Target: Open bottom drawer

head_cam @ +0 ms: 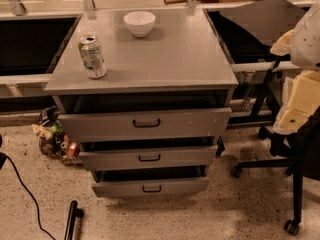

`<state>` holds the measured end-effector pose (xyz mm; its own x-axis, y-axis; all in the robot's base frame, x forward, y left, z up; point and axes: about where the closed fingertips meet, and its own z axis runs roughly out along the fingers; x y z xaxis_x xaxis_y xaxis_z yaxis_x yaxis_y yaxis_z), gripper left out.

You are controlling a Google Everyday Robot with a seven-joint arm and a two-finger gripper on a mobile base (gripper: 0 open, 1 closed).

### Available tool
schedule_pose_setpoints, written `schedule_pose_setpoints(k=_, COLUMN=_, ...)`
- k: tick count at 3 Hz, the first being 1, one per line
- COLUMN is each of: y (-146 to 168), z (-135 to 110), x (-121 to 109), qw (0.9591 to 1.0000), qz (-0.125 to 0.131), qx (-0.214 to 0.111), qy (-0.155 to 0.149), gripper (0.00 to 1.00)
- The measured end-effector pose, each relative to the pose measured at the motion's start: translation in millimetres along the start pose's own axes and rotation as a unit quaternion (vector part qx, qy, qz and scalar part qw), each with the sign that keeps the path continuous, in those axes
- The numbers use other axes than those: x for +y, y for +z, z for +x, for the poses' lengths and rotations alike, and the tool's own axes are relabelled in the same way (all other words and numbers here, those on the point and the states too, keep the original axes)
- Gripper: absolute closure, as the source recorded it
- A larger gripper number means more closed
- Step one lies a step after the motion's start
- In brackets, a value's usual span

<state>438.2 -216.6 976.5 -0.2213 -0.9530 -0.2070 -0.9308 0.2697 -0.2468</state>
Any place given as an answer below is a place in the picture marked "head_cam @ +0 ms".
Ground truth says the grey bottom drawer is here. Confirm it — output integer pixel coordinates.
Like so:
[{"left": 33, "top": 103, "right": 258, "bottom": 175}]
[{"left": 92, "top": 177, "right": 209, "bottom": 197}]

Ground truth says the grey drawer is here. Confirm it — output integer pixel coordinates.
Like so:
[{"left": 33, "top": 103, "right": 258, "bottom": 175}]
[
  {"left": 59, "top": 108, "right": 231, "bottom": 142},
  {"left": 80, "top": 145, "right": 217, "bottom": 171},
  {"left": 92, "top": 177, "right": 209, "bottom": 197}
]

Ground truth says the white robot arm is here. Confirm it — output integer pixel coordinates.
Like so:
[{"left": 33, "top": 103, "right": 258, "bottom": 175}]
[{"left": 271, "top": 2, "right": 320, "bottom": 135}]

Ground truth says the grey drawer cabinet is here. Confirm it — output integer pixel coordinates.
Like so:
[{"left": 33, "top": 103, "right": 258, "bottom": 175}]
[{"left": 46, "top": 9, "right": 237, "bottom": 183}]

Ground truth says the grey top drawer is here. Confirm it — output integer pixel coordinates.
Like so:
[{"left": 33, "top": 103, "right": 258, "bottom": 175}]
[{"left": 59, "top": 108, "right": 231, "bottom": 142}]

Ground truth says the grey middle drawer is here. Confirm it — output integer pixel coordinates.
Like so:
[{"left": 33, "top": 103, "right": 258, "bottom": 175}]
[{"left": 80, "top": 145, "right": 217, "bottom": 171}]

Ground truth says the white bowl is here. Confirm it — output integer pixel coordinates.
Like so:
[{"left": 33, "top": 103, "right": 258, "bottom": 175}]
[{"left": 124, "top": 11, "right": 156, "bottom": 37}]

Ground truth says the green white soda can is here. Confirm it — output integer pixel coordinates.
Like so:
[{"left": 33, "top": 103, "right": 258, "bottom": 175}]
[{"left": 78, "top": 35, "right": 107, "bottom": 79}]

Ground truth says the wooden stick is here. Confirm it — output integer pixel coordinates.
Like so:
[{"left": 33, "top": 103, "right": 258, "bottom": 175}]
[{"left": 163, "top": 0, "right": 201, "bottom": 5}]

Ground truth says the black office chair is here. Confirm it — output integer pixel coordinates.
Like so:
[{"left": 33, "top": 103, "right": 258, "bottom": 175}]
[{"left": 218, "top": 0, "right": 320, "bottom": 237}]

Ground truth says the black cable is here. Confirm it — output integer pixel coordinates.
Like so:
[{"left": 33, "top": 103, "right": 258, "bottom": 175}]
[{"left": 0, "top": 152, "right": 57, "bottom": 240}]

